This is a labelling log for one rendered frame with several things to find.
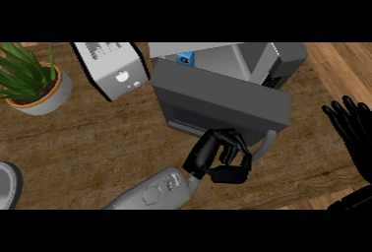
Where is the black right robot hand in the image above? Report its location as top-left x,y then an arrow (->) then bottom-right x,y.
322,94 -> 372,211

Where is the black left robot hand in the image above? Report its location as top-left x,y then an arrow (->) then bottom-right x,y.
181,127 -> 254,185

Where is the dark grey microwave door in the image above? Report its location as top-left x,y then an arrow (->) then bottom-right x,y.
150,57 -> 292,162

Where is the grey microwave body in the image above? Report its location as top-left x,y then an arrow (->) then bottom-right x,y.
146,41 -> 310,91

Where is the blue milk carton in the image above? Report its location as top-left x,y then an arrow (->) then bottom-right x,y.
175,51 -> 196,67

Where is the grey slanted appliance, black edge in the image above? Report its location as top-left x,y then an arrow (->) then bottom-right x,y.
69,41 -> 152,102

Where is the grey orange-rimmed plant pot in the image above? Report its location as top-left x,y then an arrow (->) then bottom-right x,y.
3,61 -> 74,117

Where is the grey round dish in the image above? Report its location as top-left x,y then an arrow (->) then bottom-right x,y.
0,160 -> 25,211

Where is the green leafy plant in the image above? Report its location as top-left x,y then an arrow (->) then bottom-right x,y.
0,41 -> 59,100

